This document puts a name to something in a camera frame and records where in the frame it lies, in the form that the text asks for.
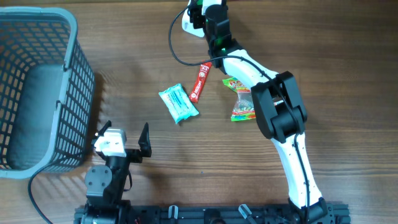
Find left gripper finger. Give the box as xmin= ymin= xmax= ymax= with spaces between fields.
xmin=138 ymin=123 xmax=152 ymax=157
xmin=96 ymin=120 xmax=111 ymax=137

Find teal tissue pack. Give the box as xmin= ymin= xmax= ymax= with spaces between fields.
xmin=159 ymin=83 xmax=199 ymax=124

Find red stick packet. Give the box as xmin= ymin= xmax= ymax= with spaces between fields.
xmin=189 ymin=62 xmax=212 ymax=103

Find green Haribo gummy bag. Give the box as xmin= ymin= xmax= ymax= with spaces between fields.
xmin=223 ymin=77 xmax=256 ymax=121

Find small red white packet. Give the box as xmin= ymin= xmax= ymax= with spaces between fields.
xmin=274 ymin=100 xmax=284 ymax=106

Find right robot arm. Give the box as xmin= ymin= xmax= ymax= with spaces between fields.
xmin=185 ymin=1 xmax=327 ymax=223

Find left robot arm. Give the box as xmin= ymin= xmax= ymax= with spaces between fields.
xmin=74 ymin=121 xmax=152 ymax=224

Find white barcode scanner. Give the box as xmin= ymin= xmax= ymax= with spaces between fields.
xmin=182 ymin=5 xmax=205 ymax=37

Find grey plastic shopping basket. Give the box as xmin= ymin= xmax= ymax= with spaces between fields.
xmin=1 ymin=7 xmax=95 ymax=179

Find right black cable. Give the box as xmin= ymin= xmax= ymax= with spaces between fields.
xmin=168 ymin=7 xmax=312 ymax=218

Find black cable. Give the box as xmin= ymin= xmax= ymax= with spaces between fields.
xmin=168 ymin=7 xmax=312 ymax=218
xmin=27 ymin=152 xmax=91 ymax=224

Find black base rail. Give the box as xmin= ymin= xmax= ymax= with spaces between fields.
xmin=73 ymin=203 xmax=351 ymax=224

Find left black cable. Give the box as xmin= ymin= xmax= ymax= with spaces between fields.
xmin=27 ymin=152 xmax=91 ymax=224

